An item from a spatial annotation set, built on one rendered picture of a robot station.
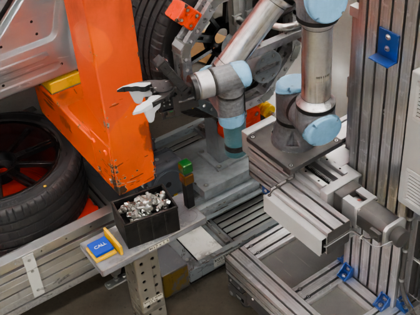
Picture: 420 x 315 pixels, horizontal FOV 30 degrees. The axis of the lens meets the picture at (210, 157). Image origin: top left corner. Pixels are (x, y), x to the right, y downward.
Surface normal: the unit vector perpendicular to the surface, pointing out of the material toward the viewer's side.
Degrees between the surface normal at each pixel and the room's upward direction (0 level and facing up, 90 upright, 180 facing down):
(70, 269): 90
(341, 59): 0
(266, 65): 90
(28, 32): 90
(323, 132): 97
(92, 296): 0
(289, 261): 0
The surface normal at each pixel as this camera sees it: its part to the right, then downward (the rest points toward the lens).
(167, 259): -0.07, -0.77
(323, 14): 0.36, 0.46
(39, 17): 0.56, 0.49
